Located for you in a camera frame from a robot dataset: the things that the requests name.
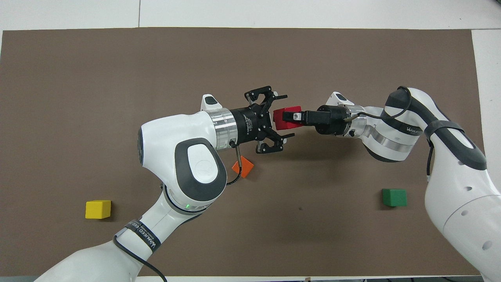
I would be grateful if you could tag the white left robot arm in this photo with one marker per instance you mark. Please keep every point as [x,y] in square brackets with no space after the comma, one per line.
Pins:
[164,141]

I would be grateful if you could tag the brown table mat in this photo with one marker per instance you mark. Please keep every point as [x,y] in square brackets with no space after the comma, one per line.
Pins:
[250,58]

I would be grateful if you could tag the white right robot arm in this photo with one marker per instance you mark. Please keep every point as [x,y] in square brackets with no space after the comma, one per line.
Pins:
[462,196]

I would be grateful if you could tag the red wooden block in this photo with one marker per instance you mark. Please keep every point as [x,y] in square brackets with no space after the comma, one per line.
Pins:
[278,117]

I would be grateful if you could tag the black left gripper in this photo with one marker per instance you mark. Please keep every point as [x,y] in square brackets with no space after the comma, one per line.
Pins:
[250,123]

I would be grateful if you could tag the orange wooden block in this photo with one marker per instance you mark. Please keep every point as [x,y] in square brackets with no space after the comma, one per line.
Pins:
[246,166]

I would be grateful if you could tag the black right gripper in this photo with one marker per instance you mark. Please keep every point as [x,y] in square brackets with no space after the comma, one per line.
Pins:
[330,119]

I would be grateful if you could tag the yellow wooden block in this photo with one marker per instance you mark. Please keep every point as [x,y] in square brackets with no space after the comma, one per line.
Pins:
[98,209]

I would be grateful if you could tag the green wooden block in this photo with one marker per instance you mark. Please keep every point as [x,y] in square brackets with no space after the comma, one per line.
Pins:
[394,197]

